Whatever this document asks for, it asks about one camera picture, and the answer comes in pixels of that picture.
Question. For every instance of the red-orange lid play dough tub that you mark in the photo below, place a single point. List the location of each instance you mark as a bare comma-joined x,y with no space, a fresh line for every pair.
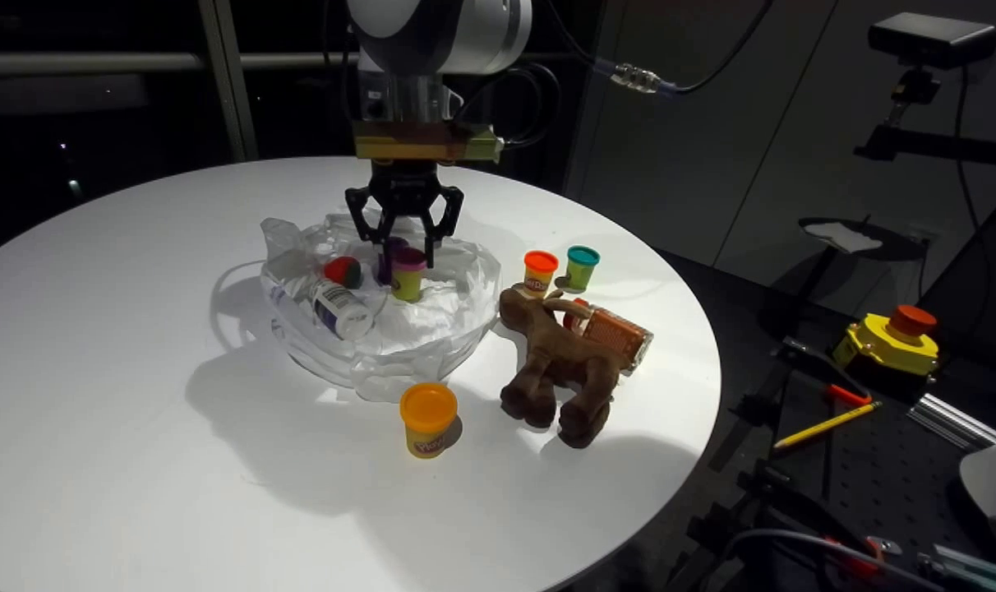
541,267

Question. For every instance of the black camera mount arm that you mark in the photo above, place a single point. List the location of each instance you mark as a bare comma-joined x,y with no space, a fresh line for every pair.
958,144

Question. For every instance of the metal window railing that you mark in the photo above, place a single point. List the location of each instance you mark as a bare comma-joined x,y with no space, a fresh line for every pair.
79,62

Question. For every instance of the yellow emergency stop button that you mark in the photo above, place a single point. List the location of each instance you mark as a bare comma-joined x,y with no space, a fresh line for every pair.
887,346

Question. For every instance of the light vertical window post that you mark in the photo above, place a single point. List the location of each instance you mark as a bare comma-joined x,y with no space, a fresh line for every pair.
228,85

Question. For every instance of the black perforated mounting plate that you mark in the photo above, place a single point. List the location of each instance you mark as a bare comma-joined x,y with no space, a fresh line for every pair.
901,487

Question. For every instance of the yellow pencil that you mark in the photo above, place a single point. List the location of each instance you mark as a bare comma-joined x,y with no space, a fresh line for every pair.
828,424

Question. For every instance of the brown plush moose toy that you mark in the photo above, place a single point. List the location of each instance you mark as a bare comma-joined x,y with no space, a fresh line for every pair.
551,372

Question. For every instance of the teal lid play dough tub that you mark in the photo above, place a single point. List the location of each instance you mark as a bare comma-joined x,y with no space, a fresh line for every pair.
582,267

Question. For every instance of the pink lid play dough tub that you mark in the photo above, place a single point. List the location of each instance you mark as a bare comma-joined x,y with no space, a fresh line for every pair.
410,278

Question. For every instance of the orange cup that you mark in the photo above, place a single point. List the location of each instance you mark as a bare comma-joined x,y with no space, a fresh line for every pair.
428,414

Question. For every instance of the dark red lid play dough tub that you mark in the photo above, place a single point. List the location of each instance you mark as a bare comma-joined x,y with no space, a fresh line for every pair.
342,270

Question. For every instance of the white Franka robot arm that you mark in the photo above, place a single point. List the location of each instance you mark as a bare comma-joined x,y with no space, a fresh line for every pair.
443,44

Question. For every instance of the aluminium extrusion rail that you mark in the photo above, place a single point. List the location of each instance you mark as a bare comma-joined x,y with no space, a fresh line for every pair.
973,563

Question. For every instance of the white plastic bag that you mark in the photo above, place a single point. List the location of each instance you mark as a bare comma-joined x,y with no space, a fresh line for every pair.
342,357

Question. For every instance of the black camera on stand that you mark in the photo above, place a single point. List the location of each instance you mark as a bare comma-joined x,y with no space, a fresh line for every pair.
935,37

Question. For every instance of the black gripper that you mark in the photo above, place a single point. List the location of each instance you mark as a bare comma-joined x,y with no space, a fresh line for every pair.
407,184

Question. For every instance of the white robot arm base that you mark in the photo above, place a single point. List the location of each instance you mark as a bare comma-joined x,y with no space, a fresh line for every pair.
994,493

